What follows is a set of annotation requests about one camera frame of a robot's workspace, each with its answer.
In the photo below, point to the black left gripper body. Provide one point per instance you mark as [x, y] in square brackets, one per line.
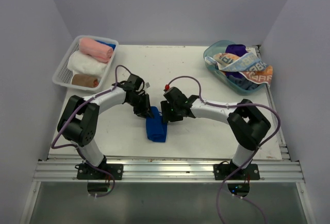
[139, 102]

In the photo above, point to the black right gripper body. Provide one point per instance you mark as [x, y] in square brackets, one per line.
[170, 112]

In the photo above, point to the royal blue towel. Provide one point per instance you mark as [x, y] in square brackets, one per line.
[156, 129]

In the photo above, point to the orange blue printed towel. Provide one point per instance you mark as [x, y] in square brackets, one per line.
[248, 66]

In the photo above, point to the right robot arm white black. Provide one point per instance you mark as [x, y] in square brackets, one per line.
[247, 123]

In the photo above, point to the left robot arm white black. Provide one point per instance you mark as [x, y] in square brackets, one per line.
[79, 119]

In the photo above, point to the brown rolled towel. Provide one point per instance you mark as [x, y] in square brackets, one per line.
[84, 81]

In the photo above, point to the blue rolled towel in basket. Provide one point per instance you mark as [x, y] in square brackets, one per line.
[105, 46]

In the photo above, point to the grey-blue towel in tub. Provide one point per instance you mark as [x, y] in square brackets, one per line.
[243, 83]

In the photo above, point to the pink rolled towel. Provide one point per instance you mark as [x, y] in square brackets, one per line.
[98, 51]

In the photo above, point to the teal transparent plastic tub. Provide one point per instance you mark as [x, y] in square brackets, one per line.
[220, 47]

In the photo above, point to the white rolled towel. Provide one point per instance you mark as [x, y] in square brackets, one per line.
[85, 64]

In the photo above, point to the purple towel in tub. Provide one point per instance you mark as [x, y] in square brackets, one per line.
[236, 49]

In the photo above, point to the white plastic mesh basket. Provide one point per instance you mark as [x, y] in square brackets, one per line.
[63, 75]

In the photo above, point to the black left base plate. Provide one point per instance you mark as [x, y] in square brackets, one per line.
[106, 172]

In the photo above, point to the aluminium mounting rail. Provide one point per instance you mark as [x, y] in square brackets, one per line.
[150, 170]

